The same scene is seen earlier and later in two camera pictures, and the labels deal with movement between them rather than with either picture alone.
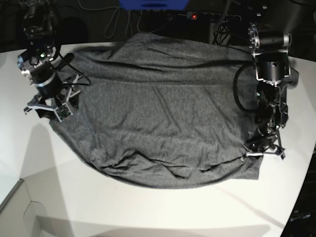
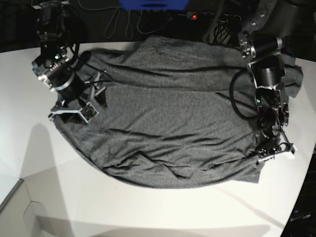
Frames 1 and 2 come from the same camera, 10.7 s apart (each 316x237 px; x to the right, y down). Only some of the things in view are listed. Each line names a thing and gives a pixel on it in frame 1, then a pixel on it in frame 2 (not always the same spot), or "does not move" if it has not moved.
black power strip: (213, 16) does not move
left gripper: (60, 104) to (82, 108)
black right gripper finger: (42, 112) to (72, 118)
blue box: (154, 5) does not move
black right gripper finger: (75, 101) to (101, 97)
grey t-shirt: (161, 110) does not move
